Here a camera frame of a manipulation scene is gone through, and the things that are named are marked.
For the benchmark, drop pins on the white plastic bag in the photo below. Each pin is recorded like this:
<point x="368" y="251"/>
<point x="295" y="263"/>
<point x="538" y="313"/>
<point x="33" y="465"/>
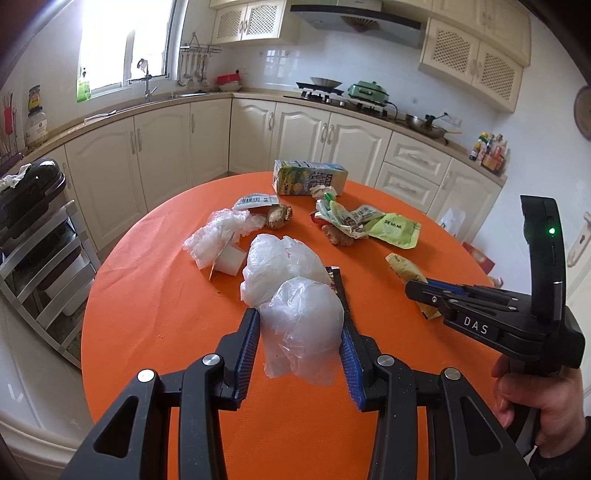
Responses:
<point x="300" y="323"/>
<point x="272" y="263"/>

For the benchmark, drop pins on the white foam block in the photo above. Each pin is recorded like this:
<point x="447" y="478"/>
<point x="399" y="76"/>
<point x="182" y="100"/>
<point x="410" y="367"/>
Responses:
<point x="230" y="261"/>

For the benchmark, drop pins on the black gas stove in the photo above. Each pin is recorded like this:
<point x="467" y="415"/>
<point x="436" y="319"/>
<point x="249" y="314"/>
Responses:
<point x="323" y="95"/>

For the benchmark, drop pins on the person's right hand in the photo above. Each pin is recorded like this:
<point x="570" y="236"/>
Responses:
<point x="554" y="397"/>

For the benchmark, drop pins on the light green snack wrapper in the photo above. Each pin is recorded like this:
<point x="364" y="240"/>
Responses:
<point x="397" y="229"/>

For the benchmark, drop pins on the kitchen window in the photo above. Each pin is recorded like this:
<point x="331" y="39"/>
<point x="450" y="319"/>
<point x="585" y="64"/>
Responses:
<point x="124" y="41"/>

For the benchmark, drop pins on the crumpled white red wrapper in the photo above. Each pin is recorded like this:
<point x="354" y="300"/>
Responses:
<point x="346" y="217"/>

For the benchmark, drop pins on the wall ornament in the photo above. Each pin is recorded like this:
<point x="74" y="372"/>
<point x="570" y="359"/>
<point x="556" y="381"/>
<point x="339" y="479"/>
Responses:
<point x="584" y="113"/>

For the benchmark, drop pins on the red bowl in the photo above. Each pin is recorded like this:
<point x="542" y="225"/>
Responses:
<point x="229" y="79"/>

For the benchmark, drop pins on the cream barcode snack wrapper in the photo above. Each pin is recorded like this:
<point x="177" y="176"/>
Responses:
<point x="254" y="201"/>

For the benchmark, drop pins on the metal sink faucet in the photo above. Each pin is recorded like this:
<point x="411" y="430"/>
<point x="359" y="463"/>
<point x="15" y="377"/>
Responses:
<point x="147" y="81"/>

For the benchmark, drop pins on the hanging utensil rack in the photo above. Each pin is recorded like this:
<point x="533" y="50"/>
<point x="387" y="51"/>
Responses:
<point x="198" y="64"/>

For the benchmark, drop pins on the red rice bag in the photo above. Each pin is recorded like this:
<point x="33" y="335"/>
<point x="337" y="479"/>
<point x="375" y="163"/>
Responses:
<point x="480" y="261"/>

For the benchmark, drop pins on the range hood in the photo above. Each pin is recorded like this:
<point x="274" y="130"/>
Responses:
<point x="360" y="23"/>

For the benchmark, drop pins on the yellow snack wrapper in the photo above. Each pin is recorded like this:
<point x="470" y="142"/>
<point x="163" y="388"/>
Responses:
<point x="406" y="270"/>

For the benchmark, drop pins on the group of condiment bottles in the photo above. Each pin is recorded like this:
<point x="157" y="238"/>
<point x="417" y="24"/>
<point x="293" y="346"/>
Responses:
<point x="489" y="154"/>

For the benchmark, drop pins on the cream base cabinets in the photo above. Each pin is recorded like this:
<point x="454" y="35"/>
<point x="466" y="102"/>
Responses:
<point x="161" y="147"/>

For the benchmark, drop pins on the green dish soap bottle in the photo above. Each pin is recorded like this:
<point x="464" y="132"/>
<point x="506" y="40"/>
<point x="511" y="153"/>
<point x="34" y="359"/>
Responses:
<point x="83" y="90"/>

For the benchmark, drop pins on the metal frying pan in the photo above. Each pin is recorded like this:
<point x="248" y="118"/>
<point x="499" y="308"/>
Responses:
<point x="422" y="123"/>

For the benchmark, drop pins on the glass jar on counter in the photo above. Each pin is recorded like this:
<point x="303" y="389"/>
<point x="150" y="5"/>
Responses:
<point x="36" y="129"/>

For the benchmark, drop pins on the round orange table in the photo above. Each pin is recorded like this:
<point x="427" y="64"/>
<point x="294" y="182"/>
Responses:
<point x="161" y="300"/>

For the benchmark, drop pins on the cream lattice wall cabinets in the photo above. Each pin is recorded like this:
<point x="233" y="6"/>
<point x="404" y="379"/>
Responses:
<point x="249" y="21"/>
<point x="461" y="50"/>

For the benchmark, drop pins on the white rice bag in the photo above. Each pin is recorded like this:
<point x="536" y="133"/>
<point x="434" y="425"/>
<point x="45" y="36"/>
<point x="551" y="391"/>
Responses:
<point x="452" y="221"/>

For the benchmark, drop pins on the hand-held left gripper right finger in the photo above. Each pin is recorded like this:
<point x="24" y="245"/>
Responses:
<point x="351" y="364"/>

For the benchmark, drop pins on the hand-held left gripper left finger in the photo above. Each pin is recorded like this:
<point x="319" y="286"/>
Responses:
<point x="247" y="355"/>

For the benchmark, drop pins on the green electric cooking pot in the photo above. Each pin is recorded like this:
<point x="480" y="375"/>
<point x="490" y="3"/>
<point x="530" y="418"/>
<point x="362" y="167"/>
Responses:
<point x="367" y="90"/>

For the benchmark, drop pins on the metal shelf rack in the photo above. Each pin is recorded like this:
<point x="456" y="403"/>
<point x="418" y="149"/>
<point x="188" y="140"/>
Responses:
<point x="46" y="277"/>

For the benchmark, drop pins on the black countertop appliance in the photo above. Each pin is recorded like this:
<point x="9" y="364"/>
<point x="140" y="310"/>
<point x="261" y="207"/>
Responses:
<point x="37" y="184"/>

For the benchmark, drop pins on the metal wok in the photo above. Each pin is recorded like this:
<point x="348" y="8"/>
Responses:
<point x="325" y="83"/>

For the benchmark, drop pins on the person's right forearm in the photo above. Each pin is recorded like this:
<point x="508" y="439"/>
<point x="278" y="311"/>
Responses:
<point x="568" y="452"/>

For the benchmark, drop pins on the green yellow drink carton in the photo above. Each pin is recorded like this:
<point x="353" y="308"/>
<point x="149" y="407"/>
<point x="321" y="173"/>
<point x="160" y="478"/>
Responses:
<point x="304" y="177"/>

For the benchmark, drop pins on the clear crumpled plastic wrap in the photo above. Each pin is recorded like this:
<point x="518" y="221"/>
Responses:
<point x="217" y="230"/>

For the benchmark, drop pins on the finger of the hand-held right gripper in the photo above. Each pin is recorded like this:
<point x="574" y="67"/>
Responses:
<point x="422" y="293"/>
<point x="485" y="295"/>

